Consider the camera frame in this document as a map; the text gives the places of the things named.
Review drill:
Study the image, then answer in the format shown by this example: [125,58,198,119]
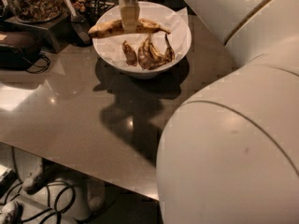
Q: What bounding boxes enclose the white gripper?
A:
[120,0,140,34]

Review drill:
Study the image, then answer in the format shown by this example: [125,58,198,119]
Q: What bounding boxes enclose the spotted yellow banana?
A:
[88,19,171,38]

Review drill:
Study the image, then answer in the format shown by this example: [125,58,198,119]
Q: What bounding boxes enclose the white robot base leg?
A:
[0,157,107,224]

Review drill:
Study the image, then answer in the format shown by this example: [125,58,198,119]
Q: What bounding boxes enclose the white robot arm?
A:
[156,0,299,224]

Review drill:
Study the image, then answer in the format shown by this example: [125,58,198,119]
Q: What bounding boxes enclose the white ceramic bowl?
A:
[92,1,192,80]

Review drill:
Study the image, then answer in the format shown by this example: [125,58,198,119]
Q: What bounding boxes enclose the brown overripe banana bunch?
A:
[137,35,175,70]

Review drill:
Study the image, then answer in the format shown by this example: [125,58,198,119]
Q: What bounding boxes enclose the white paper napkin liner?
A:
[101,4,189,72]

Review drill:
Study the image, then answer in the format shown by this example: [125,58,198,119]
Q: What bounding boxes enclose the dark metal tray stand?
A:
[4,12,72,53]

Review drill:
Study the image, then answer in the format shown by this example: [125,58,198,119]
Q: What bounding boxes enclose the glass jar of nuts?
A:
[7,0,63,23]

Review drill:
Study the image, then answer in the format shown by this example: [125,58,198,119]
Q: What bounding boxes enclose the black wire basket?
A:
[85,0,114,24]

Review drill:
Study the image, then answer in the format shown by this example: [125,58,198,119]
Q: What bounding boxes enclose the metal scoop with handle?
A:
[64,0,92,46]

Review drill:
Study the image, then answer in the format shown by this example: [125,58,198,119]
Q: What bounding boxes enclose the black appliance with cord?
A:
[0,31,50,74]

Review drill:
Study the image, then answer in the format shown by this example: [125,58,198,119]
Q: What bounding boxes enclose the black cables on floor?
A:
[0,147,78,224]

